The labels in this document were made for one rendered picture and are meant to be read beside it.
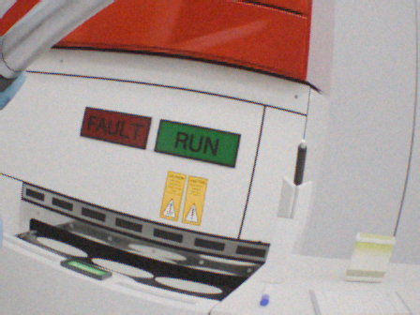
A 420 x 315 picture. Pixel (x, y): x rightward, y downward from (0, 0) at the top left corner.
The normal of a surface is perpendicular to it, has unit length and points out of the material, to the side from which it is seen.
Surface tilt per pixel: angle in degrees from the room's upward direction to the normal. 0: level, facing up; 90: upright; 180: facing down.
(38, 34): 135
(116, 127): 90
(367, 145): 90
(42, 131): 90
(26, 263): 90
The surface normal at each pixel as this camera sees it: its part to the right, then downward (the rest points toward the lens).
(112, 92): -0.16, 0.02
